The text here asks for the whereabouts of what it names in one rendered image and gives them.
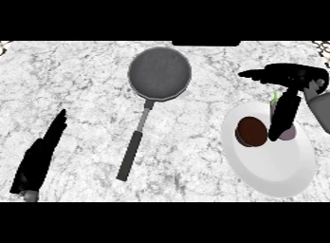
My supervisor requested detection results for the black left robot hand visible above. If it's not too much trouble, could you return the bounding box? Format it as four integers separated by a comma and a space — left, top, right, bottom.
9, 108, 69, 195

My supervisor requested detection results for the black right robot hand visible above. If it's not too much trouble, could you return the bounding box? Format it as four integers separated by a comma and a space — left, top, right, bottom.
236, 63, 330, 142

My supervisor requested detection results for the brown cupcake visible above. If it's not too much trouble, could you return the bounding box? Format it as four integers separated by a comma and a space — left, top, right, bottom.
234, 116, 270, 149

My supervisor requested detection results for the dark grey frying pan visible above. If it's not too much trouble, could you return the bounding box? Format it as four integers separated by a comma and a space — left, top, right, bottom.
115, 46, 193, 182

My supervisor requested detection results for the white plate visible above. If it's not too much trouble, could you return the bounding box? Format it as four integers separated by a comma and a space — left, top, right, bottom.
220, 100, 317, 199

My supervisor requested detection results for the purple item with green stem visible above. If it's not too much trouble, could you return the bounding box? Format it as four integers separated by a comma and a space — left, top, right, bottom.
268, 91, 298, 142

